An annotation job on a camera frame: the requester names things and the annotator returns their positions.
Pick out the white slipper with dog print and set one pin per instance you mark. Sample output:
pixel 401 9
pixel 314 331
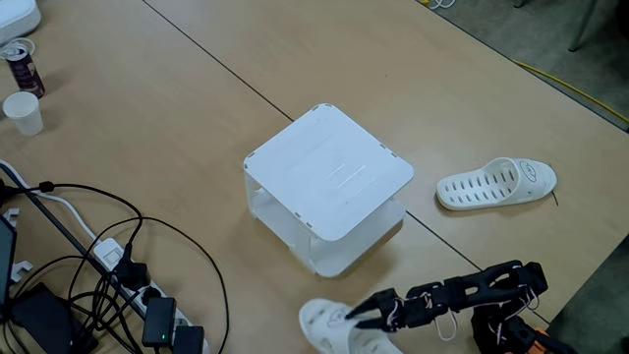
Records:
pixel 545 187
pixel 319 334

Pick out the white two-tier shoe rack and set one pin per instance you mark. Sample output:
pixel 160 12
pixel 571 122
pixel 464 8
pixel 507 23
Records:
pixel 329 172

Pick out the black power adapter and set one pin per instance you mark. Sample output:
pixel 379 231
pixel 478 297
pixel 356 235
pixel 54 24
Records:
pixel 189 340

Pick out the thin dark twig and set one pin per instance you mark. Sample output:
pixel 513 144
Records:
pixel 555 198

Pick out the black adapter with green light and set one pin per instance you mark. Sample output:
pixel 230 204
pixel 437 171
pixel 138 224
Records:
pixel 158 319

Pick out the black power plug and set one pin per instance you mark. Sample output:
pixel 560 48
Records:
pixel 131 274

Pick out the white power strip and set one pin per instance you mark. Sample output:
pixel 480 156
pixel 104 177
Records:
pixel 109 253

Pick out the black flat power brick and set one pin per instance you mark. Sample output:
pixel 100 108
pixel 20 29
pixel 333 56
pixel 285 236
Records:
pixel 44 319

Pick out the grey chair leg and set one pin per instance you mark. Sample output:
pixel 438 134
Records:
pixel 583 27

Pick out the dark laptop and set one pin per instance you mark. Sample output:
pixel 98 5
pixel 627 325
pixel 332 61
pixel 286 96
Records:
pixel 6 255

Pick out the white paper cup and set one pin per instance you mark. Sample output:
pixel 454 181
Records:
pixel 22 115

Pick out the dark purple drink can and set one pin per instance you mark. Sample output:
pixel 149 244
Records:
pixel 25 74

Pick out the white flat device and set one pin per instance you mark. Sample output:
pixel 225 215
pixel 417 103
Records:
pixel 15 19

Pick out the white printed plastic bracket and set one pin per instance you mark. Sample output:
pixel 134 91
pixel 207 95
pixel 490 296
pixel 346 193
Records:
pixel 11 215
pixel 22 268

